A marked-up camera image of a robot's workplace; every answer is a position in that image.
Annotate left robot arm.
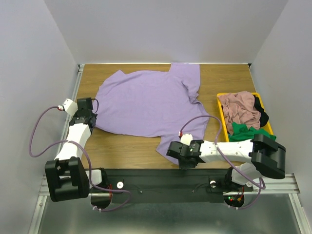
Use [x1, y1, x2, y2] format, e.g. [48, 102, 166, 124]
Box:
[45, 97, 109, 202]

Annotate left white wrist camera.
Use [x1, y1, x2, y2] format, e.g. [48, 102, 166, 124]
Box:
[57, 98, 78, 117]

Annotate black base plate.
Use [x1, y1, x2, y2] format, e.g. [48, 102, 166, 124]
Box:
[86, 168, 253, 204]

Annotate yellow plastic tray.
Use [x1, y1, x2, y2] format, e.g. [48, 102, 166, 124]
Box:
[217, 91, 276, 142]

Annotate aluminium frame rail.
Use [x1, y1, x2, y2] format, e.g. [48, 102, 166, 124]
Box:
[29, 63, 85, 234]

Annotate lavender t-shirt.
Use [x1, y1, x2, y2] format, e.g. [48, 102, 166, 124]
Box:
[94, 63, 209, 164]

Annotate green t-shirt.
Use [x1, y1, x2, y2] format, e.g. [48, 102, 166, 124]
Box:
[229, 122, 276, 142]

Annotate black t-shirt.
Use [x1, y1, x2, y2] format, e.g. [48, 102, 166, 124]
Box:
[254, 96, 269, 127]

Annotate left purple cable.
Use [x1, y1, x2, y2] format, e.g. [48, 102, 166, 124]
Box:
[29, 105, 132, 212]

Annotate pink t-shirt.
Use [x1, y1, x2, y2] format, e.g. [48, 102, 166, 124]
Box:
[218, 91, 260, 134]

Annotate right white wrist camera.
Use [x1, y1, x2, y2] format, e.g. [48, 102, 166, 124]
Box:
[179, 131, 193, 146]

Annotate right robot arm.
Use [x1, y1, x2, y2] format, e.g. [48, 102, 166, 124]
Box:
[167, 134, 286, 190]

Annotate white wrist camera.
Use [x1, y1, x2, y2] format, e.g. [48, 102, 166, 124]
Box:
[57, 98, 78, 117]
[179, 131, 193, 146]

